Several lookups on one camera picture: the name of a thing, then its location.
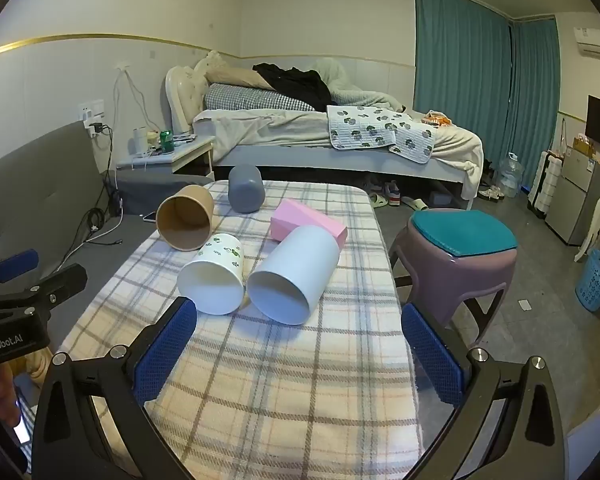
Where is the purple plastic stool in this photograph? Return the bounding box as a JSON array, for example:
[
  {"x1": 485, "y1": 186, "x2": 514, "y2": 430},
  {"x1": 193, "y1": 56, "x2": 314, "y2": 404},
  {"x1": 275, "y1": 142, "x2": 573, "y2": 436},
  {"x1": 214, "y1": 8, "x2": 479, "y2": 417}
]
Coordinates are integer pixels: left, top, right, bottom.
[{"x1": 388, "y1": 208, "x2": 519, "y2": 341}]

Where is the bed with beige sheet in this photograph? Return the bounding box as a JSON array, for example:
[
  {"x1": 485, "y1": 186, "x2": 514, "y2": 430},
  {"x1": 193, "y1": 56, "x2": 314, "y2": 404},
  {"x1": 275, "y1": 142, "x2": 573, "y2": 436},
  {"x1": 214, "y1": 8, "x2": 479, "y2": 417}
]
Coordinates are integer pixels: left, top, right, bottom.
[{"x1": 165, "y1": 55, "x2": 484, "y2": 211}]

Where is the cream tufted headboard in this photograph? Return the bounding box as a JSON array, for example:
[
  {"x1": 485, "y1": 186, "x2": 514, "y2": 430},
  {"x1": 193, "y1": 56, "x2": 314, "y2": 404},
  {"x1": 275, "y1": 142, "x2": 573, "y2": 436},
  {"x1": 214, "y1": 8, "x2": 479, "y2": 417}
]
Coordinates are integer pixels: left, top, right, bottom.
[{"x1": 165, "y1": 65, "x2": 207, "y2": 132}]

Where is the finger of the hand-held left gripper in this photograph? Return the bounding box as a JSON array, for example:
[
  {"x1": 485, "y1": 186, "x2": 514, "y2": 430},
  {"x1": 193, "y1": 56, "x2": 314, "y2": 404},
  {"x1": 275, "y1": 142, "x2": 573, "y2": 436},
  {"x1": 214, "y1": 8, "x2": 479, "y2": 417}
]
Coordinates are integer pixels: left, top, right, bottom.
[
  {"x1": 2, "y1": 263, "x2": 89, "y2": 322},
  {"x1": 0, "y1": 249, "x2": 40, "y2": 287}
]

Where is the silver small fridge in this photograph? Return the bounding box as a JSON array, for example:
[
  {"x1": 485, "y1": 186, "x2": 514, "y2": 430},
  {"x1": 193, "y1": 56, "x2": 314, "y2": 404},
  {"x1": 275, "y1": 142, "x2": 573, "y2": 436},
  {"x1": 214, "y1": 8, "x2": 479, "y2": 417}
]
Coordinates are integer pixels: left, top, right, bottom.
[{"x1": 545, "y1": 146, "x2": 600, "y2": 247}]

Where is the white duvet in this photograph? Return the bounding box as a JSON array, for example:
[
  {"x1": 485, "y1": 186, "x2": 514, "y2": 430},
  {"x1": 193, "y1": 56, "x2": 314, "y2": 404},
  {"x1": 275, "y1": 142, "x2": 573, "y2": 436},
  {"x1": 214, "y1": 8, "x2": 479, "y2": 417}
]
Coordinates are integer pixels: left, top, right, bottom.
[{"x1": 314, "y1": 57, "x2": 407, "y2": 111}]

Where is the white leaf-print mat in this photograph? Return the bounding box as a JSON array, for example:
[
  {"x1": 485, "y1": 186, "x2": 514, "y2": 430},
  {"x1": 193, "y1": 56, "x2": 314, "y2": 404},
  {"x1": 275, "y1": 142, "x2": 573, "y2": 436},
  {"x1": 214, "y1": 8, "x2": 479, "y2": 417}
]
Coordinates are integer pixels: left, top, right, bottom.
[{"x1": 326, "y1": 104, "x2": 436, "y2": 165}]

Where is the blue laundry basket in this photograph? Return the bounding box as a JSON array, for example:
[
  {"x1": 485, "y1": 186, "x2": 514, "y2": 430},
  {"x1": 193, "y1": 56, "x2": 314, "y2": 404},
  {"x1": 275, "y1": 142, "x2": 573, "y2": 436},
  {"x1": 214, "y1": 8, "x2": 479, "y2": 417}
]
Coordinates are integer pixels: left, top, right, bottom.
[{"x1": 574, "y1": 248, "x2": 600, "y2": 313}]

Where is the white nightstand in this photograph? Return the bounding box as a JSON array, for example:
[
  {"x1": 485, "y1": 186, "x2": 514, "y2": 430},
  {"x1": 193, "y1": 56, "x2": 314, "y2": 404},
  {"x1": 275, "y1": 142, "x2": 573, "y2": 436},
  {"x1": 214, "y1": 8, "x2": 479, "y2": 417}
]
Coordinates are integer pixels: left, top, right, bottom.
[{"x1": 116, "y1": 135, "x2": 216, "y2": 182}]

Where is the black cable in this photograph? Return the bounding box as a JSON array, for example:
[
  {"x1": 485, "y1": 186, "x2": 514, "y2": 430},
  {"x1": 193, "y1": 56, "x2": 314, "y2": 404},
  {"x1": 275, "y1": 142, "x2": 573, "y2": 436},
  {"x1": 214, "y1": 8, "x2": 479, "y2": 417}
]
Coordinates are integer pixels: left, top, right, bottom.
[{"x1": 60, "y1": 124, "x2": 126, "y2": 272}]

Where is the large clear water bottle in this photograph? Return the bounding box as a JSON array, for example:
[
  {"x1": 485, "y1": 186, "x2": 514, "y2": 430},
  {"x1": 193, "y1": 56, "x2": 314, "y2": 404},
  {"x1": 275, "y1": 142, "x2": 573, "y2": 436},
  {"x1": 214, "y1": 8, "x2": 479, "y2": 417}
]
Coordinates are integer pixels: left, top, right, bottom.
[{"x1": 497, "y1": 152, "x2": 525, "y2": 199}]

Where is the grey cup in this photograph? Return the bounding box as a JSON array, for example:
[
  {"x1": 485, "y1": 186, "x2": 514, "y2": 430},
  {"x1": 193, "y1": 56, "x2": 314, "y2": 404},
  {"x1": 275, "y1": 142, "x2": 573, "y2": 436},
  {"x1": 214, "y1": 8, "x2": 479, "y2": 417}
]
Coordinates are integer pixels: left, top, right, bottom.
[{"x1": 228, "y1": 165, "x2": 266, "y2": 214}]

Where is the teal stool cushion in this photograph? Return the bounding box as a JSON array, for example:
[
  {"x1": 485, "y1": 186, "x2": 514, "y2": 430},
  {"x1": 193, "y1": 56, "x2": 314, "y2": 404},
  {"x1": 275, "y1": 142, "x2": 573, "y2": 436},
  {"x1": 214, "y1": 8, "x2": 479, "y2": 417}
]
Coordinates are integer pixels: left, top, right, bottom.
[{"x1": 411, "y1": 209, "x2": 519, "y2": 256}]

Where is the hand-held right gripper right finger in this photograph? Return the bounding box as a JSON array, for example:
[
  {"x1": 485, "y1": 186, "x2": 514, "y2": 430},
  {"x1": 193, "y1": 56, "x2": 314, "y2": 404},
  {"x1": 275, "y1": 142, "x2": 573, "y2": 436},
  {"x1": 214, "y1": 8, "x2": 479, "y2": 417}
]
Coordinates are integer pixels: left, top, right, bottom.
[{"x1": 401, "y1": 302, "x2": 566, "y2": 480}]

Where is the wide teal curtain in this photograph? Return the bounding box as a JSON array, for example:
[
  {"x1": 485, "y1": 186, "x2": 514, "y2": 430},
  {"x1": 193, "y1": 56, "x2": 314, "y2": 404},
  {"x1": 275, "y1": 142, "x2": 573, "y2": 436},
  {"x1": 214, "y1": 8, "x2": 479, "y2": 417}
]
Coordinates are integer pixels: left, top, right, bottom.
[{"x1": 414, "y1": 0, "x2": 513, "y2": 143}]

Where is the pink rectangular block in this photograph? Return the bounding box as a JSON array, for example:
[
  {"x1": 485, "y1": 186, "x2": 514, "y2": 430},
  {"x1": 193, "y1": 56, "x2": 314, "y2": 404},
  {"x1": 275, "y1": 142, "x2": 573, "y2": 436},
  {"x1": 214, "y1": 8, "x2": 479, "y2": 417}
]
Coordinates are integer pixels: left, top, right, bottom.
[{"x1": 270, "y1": 198, "x2": 349, "y2": 250}]

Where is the black clothing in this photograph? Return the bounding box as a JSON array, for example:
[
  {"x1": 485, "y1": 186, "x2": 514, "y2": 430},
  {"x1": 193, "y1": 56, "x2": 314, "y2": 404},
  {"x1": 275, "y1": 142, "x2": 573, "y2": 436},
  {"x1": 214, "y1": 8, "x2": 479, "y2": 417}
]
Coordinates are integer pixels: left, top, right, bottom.
[{"x1": 252, "y1": 62, "x2": 333, "y2": 111}]

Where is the white suitcase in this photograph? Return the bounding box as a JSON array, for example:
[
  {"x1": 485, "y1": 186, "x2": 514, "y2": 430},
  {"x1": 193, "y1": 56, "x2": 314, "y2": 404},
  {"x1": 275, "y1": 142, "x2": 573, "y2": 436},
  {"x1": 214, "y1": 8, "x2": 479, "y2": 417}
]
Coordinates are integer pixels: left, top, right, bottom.
[{"x1": 527, "y1": 150, "x2": 564, "y2": 219}]

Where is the orange snack packet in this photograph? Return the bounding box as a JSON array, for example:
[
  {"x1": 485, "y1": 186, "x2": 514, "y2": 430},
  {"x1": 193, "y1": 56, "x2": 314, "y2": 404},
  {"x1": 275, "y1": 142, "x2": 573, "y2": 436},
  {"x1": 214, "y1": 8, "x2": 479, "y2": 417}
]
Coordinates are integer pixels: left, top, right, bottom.
[{"x1": 422, "y1": 109, "x2": 454, "y2": 127}]

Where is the large plain white cup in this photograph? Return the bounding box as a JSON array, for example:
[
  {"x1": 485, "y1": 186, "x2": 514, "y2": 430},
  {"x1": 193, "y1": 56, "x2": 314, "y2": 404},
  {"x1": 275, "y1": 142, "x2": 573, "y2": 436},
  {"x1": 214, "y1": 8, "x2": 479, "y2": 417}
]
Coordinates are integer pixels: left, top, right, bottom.
[{"x1": 246, "y1": 225, "x2": 341, "y2": 325}]

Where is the checkered pillow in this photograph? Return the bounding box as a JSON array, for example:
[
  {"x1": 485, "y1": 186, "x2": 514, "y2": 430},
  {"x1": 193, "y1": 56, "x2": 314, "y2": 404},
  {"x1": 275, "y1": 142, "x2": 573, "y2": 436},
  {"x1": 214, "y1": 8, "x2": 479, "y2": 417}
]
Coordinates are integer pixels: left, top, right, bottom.
[{"x1": 202, "y1": 82, "x2": 319, "y2": 112}]

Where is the narrow teal curtain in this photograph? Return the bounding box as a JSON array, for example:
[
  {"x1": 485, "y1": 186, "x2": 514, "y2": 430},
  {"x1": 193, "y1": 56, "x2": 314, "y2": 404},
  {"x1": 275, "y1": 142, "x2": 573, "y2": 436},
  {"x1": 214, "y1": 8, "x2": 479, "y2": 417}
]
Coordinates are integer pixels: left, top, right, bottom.
[{"x1": 509, "y1": 17, "x2": 562, "y2": 192}]

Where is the beige pillow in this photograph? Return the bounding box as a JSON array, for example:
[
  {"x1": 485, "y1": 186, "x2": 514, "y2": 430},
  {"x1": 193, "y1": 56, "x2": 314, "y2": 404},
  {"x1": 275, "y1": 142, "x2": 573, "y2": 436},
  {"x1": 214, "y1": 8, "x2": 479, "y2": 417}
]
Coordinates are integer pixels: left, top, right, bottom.
[{"x1": 205, "y1": 66, "x2": 277, "y2": 92}]

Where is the white cable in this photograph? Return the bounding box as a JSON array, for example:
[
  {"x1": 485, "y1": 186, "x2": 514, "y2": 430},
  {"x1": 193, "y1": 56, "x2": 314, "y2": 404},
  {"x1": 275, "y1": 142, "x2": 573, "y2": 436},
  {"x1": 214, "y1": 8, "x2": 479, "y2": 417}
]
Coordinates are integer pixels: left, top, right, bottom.
[{"x1": 113, "y1": 66, "x2": 162, "y2": 134}]

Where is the white air conditioner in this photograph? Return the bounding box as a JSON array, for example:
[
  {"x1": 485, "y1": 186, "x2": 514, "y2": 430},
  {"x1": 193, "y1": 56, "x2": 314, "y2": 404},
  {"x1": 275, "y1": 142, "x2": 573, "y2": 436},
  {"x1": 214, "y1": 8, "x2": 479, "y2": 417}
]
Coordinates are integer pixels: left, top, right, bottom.
[{"x1": 573, "y1": 25, "x2": 600, "y2": 64}]

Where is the person's left hand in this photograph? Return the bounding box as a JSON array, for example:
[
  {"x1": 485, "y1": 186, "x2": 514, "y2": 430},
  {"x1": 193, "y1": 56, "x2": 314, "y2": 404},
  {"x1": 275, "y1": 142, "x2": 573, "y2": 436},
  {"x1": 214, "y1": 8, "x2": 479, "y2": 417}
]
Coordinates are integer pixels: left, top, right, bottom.
[{"x1": 0, "y1": 360, "x2": 25, "y2": 431}]

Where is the plaid table cloth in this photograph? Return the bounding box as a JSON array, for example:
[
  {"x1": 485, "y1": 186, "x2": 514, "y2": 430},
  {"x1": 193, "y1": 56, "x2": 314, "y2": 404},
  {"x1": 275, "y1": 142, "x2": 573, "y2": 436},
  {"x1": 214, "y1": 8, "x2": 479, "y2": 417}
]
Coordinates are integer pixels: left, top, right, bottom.
[{"x1": 55, "y1": 180, "x2": 424, "y2": 480}]

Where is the wall socket with charger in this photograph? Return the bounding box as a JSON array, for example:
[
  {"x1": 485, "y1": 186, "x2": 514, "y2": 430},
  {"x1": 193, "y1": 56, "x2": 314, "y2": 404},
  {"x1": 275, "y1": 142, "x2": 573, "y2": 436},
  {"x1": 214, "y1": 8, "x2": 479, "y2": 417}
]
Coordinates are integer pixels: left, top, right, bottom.
[{"x1": 79, "y1": 101, "x2": 107, "y2": 137}]

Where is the white cup with green print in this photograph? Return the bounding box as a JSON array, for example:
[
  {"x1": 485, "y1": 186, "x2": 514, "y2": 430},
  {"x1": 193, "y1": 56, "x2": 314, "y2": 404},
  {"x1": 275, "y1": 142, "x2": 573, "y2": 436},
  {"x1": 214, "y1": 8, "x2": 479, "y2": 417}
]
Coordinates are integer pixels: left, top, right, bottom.
[{"x1": 177, "y1": 233, "x2": 244, "y2": 316}]

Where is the brown paper cup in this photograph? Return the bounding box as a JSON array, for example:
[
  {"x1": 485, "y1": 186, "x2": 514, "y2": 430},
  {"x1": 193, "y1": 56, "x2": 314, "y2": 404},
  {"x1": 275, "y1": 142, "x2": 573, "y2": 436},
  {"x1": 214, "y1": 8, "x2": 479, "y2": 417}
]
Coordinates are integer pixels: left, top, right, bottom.
[{"x1": 155, "y1": 185, "x2": 216, "y2": 252}]

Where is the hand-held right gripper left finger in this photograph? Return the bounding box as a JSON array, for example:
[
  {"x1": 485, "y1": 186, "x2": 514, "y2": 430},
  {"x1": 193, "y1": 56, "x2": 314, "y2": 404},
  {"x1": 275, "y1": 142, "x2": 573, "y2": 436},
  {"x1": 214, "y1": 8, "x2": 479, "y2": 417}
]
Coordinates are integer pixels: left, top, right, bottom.
[{"x1": 31, "y1": 296, "x2": 201, "y2": 480}]

